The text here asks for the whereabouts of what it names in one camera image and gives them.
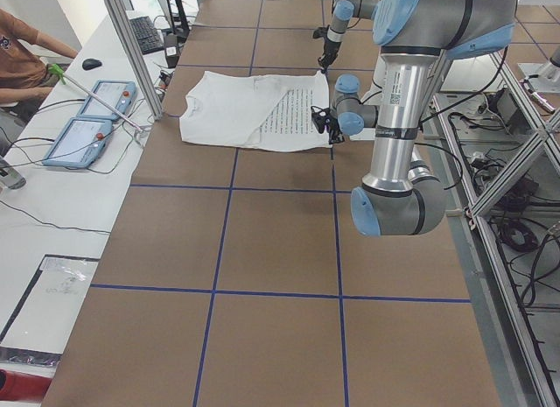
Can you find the blue teach pendant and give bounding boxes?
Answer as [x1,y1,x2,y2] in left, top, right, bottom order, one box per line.
[41,117,113,169]
[77,80,137,122]

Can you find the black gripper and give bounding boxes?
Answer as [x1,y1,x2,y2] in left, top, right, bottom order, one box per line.
[327,118,344,144]
[318,39,340,74]

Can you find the black computer mouse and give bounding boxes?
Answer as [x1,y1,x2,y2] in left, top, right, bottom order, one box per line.
[81,58,102,71]

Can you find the black keyboard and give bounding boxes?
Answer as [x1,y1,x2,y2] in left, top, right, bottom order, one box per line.
[129,16,164,55]

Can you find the aluminium side frame rail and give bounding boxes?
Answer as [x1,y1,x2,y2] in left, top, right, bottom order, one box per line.
[424,42,559,406]

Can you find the white long-sleeve printed shirt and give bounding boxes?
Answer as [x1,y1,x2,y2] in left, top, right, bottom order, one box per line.
[179,71,330,152]

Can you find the clear plastic document sleeve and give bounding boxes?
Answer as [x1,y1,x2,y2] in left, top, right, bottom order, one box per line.
[1,254,99,368]

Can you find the stick with green grip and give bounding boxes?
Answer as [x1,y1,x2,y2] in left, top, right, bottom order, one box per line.
[48,64,148,133]

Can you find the aluminium frame post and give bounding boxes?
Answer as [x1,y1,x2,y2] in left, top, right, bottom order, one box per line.
[103,0,163,121]

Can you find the upper blue teach pendant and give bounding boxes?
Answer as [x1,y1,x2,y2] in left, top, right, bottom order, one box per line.
[77,80,137,122]

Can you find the black power adapter with label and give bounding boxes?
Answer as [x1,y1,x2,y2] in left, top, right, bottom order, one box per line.
[164,33,180,68]

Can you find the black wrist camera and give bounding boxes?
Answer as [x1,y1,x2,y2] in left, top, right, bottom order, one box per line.
[311,105,331,134]
[312,26,328,39]

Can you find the person in brown shirt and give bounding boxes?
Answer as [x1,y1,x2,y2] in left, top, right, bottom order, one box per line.
[1,11,78,123]

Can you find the white camera mast with base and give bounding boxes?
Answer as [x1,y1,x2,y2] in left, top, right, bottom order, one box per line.
[345,52,415,143]

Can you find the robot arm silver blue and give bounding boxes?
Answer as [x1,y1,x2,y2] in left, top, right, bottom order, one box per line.
[332,0,518,236]
[312,0,381,75]

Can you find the lower blue teach pendant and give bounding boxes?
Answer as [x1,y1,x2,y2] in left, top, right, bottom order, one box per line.
[41,117,113,169]

